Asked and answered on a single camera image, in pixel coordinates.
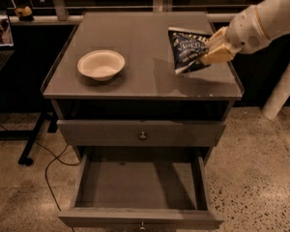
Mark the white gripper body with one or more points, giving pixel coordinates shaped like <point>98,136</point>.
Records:
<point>246,31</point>

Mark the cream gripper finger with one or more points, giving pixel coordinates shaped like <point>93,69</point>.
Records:
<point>218,39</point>
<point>219,54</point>

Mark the blue chip bag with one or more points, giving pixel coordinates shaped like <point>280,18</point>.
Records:
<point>187,47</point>

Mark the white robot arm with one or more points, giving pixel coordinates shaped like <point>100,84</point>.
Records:
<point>275,18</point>

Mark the grey drawer cabinet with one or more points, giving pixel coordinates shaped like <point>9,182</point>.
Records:
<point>147,89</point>

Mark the metal top drawer knob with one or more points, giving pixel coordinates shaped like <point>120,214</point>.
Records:
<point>142,135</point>

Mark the metal drawer knob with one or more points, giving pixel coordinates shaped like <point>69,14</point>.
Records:
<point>142,135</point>
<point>142,227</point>

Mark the grey open middle drawer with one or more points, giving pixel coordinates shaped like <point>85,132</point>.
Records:
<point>121,187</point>

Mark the grey top drawer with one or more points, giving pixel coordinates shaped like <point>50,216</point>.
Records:
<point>125,133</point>

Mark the metal middle drawer knob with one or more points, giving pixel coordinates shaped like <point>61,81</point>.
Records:
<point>142,227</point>

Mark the white diagonal pole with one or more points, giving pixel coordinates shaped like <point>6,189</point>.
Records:
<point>279,96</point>

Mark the white paper bowl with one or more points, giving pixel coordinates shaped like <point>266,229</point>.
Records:
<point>101,65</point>

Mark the black desk leg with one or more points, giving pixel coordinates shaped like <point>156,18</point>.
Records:
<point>52,128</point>

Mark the small yellow black object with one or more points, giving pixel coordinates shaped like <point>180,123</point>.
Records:
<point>24,13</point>

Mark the white horizontal rail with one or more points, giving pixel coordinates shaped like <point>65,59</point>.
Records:
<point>94,16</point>

